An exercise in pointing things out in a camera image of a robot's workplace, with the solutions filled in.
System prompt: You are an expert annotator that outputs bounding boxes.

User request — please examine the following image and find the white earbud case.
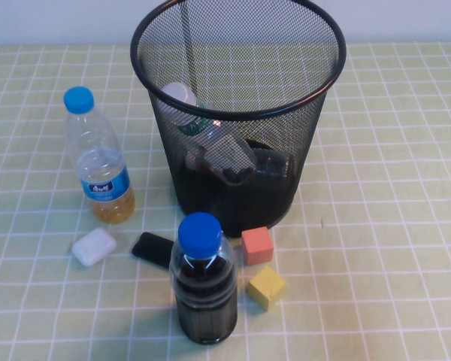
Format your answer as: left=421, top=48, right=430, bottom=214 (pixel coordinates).
left=71, top=226, right=118, bottom=268

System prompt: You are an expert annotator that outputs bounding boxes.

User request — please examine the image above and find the black rounded case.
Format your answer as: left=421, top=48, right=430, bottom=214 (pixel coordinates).
left=131, top=231, right=176, bottom=270

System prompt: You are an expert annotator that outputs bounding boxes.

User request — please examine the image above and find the blue-label bottle with yellow liquid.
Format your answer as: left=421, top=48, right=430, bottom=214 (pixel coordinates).
left=62, top=86, right=136, bottom=226

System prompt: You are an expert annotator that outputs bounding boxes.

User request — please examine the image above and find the green checked tablecloth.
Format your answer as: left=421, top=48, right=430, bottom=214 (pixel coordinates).
left=0, top=40, right=451, bottom=361

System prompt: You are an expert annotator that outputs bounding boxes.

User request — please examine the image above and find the blue-cap bottle with dark liquid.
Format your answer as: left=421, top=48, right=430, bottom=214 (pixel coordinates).
left=168, top=211, right=239, bottom=345

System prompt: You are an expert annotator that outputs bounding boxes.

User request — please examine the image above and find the black wire mesh wastebasket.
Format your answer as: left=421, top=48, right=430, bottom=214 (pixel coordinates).
left=129, top=0, right=347, bottom=238

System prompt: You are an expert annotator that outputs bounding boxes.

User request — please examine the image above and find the yellow cube block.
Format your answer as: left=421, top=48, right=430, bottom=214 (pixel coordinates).
left=247, top=265, right=288, bottom=311

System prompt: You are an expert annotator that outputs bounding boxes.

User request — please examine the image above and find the white-cap bottle with green label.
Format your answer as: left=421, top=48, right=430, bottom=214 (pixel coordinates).
left=160, top=81, right=259, bottom=186

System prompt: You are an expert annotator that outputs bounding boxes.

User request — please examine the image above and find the brown-neck clear bottle cream cap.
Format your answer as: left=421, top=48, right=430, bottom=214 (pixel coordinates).
left=183, top=141, right=296, bottom=180

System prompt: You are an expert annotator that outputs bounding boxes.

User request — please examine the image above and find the orange-red cube block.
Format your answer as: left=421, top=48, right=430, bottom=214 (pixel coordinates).
left=241, top=226, right=275, bottom=266

